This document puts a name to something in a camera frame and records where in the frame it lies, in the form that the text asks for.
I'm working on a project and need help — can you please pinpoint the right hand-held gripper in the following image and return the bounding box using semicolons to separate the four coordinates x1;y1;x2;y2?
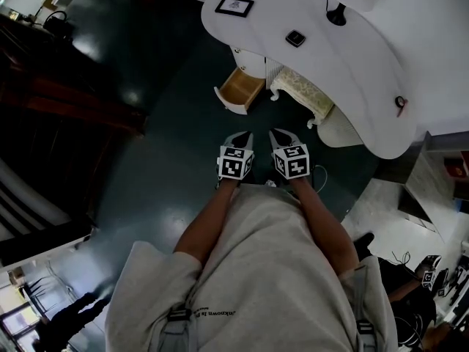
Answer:
268;128;312;180

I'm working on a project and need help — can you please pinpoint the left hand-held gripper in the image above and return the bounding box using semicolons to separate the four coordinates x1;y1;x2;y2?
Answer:
217;131;256;180

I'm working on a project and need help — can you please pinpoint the wooden drawer with white front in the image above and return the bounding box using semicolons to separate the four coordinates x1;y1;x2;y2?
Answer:
213;67;266;116

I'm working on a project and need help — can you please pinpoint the person's right forearm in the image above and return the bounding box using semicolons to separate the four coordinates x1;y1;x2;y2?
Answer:
289;177;361;275

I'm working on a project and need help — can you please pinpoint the person's left forearm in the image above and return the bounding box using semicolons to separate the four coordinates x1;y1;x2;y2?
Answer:
173;177;240;264

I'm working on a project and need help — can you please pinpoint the white dressing table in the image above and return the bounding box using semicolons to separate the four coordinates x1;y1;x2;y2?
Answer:
200;0;418;161

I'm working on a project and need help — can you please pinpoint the white stool with patterned cushion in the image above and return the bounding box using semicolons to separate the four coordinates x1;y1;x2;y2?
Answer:
270;67;336;130

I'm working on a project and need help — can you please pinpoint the small black square box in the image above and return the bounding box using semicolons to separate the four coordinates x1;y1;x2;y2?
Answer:
285;29;309;49

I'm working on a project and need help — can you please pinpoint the small black round case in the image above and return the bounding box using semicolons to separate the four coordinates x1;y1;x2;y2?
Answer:
394;95;410;119

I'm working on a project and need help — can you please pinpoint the person's light grey sweatshirt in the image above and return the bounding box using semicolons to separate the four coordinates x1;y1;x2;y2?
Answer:
104;183;399;352

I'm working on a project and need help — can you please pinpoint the table lamp with black base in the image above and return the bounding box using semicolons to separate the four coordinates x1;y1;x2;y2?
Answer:
320;0;378;27

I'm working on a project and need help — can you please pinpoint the grey shelf unit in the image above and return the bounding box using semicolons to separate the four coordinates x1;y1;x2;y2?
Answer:
397;130;469;242

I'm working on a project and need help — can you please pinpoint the red book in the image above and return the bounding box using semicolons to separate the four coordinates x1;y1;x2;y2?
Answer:
443;155;469;180

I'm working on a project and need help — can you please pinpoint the black picture frame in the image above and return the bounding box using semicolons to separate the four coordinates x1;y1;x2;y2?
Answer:
214;0;255;18

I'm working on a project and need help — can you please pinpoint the grey harness strap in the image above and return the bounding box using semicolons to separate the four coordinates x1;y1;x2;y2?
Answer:
354;319;379;352
160;306;199;352

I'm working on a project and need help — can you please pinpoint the black cable coil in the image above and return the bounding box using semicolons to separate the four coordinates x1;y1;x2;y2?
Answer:
42;10;70;33

